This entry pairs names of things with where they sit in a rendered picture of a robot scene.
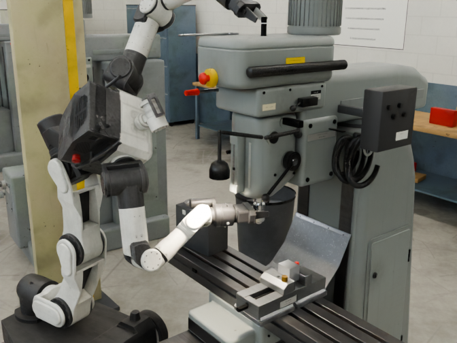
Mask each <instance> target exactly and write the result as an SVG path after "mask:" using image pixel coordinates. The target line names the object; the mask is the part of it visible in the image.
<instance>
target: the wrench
mask: <svg viewBox="0 0 457 343"><path fill-rule="evenodd" d="M238 34H239V33H193V34H178V36H180V37H184V36H206V35H238Z"/></svg>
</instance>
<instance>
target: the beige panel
mask: <svg viewBox="0 0 457 343"><path fill-rule="evenodd" d="M6 2H7V15H8V21H9V28H10V41H11V47H12V60H13V66H14V79H15V86H16V98H17V105H18V117H19V125H20V137H21V144H22V156H23V163H24V176H25V182H26V190H27V202H28V209H29V221H30V228H31V241H32V247H33V260H34V267H35V273H36V274H39V275H41V276H44V277H46V278H49V279H51V280H53V281H56V282H58V283H59V284H60V283H61V282H62V281H63V276H62V274H61V262H60V259H59V257H58V254H57V251H56V245H57V243H58V241H59V238H60V237H61V236H62V235H63V207H62V205H61V203H60V201H59V200H58V192H57V185H56V184H55V182H54V181H53V179H52V177H51V176H50V174H49V172H48V163H49V161H50V158H51V156H50V154H49V150H48V148H47V146H46V144H45V142H44V139H43V137H42V136H41V133H40V131H39V129H38V127H37V124H38V122H39V121H41V120H42V119H44V118H46V117H49V116H51V115H54V114H63V113H64V111H65V109H66V108H67V106H68V104H69V102H70V101H71V98H72V97H73V95H74V93H76V92H77V91H78V90H80V89H81V88H82V87H83V86H84V85H85V84H86V83H87V73H86V53H85V42H84V22H83V11H82V0H6ZM93 297H94V301H96V302H99V303H100V304H103V305H105V306H108V307H110V308H113V309H115V310H117V311H119V310H120V306H118V305H117V304H116V303H115V302H114V301H113V300H112V299H111V298H109V297H108V296H107V295H106V294H105V293H104V292H103V291H102V290H101V278H100V279H99V281H98V285H97V287H96V290H95V293H94V295H93Z"/></svg>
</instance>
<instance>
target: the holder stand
mask: <svg viewBox="0 0 457 343"><path fill-rule="evenodd" d="M193 199H196V198H193ZM189 201H190V199H187V200H185V201H184V202H182V203H178V204H176V226H178V225H179V224H180V223H181V221H182V220H183V219H184V218H185V217H186V216H187V215H188V214H189V213H190V212H191V211H192V210H193V209H194V208H190V204H189ZM185 246H187V247H189V248H191V249H193V250H195V251H197V252H199V253H201V254H204V255H206V256H208V257H210V256H212V255H214V254H216V253H219V252H221V251H223V250H226V249H227V248H228V226H227V227H214V226H213V225H209V226H208V227H203V228H201V229H199V230H198V231H197V232H196V233H195V234H194V235H193V236H192V237H191V238H190V239H189V240H188V241H187V243H185Z"/></svg>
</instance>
